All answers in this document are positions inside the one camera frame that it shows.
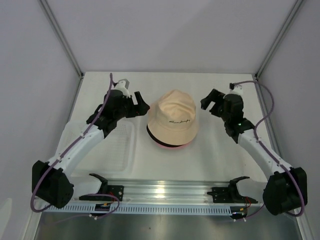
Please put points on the white slotted cable duct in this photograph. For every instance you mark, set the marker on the white slotted cable duct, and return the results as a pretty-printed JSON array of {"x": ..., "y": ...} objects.
[{"x": 149, "y": 209}]

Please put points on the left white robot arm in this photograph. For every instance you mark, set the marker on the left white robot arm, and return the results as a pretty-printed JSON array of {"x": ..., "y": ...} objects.
[{"x": 51, "y": 180}]

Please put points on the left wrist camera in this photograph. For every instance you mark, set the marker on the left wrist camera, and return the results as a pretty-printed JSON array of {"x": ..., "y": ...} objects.
[{"x": 123, "y": 86}]

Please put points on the black hat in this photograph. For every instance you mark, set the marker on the black hat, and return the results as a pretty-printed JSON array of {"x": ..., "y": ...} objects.
[{"x": 168, "y": 138}]

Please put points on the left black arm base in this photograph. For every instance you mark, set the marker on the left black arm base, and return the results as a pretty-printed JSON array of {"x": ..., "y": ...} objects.
[{"x": 110, "y": 191}]

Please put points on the right aluminium frame post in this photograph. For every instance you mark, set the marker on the right aluminium frame post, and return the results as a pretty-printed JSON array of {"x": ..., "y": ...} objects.
[{"x": 284, "y": 29}]

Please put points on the aluminium mounting rail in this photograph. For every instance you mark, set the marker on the aluminium mounting rail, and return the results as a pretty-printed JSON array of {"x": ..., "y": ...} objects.
[{"x": 167, "y": 192}]

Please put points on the beige hat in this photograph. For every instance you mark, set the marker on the beige hat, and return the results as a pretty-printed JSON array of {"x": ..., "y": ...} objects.
[{"x": 174, "y": 111}]

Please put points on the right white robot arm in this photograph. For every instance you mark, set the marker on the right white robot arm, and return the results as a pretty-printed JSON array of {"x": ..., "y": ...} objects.
[{"x": 285, "y": 191}]

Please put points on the aluminium frame post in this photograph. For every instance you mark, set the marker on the aluminium frame post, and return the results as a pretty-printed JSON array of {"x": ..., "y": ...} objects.
[
  {"x": 54, "y": 24},
  {"x": 284, "y": 29}
]

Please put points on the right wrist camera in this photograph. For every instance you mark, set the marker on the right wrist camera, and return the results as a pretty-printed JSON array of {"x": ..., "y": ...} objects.
[{"x": 236, "y": 89}]

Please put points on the left aluminium frame post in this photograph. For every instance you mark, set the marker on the left aluminium frame post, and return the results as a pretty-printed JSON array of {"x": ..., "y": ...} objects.
[{"x": 54, "y": 24}]

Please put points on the pink bucket hat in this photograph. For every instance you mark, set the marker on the pink bucket hat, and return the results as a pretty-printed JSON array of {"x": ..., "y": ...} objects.
[{"x": 173, "y": 147}]

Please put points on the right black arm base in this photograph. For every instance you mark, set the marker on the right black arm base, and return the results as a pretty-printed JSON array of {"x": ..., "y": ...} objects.
[{"x": 225, "y": 193}]

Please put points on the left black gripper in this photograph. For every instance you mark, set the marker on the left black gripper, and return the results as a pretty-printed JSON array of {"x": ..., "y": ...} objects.
[{"x": 140, "y": 109}]

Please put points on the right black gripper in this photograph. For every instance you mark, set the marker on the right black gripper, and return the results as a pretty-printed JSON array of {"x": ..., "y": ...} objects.
[{"x": 215, "y": 96}]

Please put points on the white plastic basket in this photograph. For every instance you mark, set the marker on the white plastic basket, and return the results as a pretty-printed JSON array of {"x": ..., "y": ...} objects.
[{"x": 95, "y": 153}]

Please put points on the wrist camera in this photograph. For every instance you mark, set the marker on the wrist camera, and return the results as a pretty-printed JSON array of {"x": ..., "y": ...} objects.
[
  {"x": 236, "y": 89},
  {"x": 123, "y": 86}
]

